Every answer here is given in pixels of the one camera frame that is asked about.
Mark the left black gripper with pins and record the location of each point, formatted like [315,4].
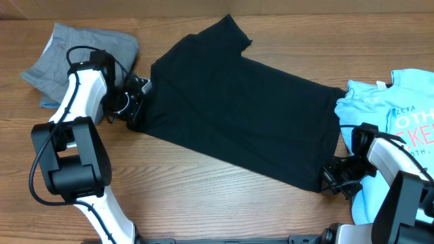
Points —
[132,114]

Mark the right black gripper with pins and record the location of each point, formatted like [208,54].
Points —
[331,180]

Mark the black t-shirt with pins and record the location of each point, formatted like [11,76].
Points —
[207,97]

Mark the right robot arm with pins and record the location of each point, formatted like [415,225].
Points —
[410,190]

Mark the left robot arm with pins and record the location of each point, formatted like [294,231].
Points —
[70,153]

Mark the folded grey shorts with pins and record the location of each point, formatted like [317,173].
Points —
[49,73]

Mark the light blue printed t-shirt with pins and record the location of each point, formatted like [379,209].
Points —
[405,109]

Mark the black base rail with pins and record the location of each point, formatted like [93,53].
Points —
[292,239]

